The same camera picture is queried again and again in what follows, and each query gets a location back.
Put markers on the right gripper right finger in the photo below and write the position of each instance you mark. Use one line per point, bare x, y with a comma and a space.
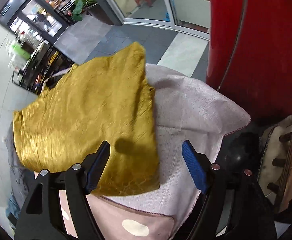
250, 215

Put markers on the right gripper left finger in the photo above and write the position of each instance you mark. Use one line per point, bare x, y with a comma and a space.
56, 206

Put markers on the gold satin padded jacket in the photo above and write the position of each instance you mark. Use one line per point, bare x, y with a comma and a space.
105, 99

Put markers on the pink polka dot bedsheet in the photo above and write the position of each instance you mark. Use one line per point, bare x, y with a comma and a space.
117, 221

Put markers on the grey striped blanket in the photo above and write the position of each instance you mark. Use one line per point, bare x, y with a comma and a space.
184, 109

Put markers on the black metal shelf cart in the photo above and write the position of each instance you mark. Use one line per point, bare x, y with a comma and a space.
46, 61

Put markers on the red cabinet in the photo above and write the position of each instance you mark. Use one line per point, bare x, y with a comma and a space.
250, 55

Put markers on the green potted plant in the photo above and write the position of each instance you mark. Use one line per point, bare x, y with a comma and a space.
80, 7

